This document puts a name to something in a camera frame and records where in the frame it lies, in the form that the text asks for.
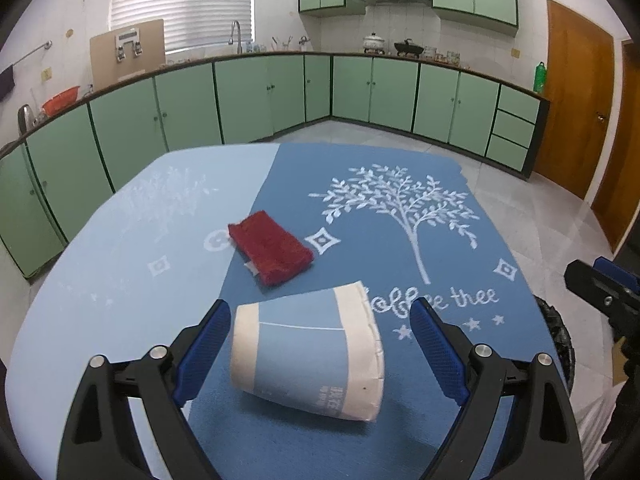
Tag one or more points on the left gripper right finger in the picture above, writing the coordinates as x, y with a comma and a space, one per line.
541, 439

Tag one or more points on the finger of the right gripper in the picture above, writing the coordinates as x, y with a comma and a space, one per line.
616, 302
618, 274

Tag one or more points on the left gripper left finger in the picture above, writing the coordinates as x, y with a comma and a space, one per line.
100, 440

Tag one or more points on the blue and white paper cup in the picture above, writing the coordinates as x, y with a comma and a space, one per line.
318, 352

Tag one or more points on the black round trash bin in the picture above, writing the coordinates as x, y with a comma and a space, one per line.
561, 339

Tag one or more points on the green lower kitchen cabinets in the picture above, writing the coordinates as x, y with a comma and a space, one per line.
54, 178

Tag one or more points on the chrome kitchen faucet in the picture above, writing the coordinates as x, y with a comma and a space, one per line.
236, 37

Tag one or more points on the orange wooden door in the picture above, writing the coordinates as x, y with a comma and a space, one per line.
616, 205
579, 87

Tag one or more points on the blue tree-print tablecloth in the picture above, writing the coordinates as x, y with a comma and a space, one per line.
156, 255

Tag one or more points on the red scouring pad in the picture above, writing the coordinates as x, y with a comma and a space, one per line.
277, 255

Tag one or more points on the green plastic bottle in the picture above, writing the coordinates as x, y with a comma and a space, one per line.
540, 78

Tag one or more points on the metal kettle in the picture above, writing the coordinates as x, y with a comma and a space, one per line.
25, 119

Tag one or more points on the orange plastic basin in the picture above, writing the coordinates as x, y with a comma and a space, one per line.
60, 101

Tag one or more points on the black wok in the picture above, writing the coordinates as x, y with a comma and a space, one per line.
408, 49

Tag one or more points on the brown cardboard box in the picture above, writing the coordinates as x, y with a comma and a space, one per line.
126, 53

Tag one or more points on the white cooking pot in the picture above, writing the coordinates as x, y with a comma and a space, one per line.
374, 44

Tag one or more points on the dark hanging cloth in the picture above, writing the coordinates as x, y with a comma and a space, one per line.
7, 82

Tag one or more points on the wall towel rail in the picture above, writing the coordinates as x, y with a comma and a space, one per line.
42, 47

